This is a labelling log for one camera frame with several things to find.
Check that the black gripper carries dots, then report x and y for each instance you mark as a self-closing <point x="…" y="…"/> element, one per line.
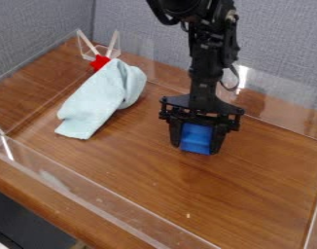
<point x="220" y="114"/>

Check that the blue block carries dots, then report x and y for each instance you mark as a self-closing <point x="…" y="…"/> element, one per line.
<point x="196" y="138"/>

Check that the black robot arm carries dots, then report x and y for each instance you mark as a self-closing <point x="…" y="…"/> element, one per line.
<point x="211" y="22"/>

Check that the light blue cloth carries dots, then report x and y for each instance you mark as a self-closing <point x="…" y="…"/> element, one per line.
<point x="110" y="90"/>

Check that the red block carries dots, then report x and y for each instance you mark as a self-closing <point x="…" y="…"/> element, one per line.
<point x="100" y="62"/>

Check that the clear acrylic enclosure wall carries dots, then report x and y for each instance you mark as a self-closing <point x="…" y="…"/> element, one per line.
<point x="124" y="191"/>

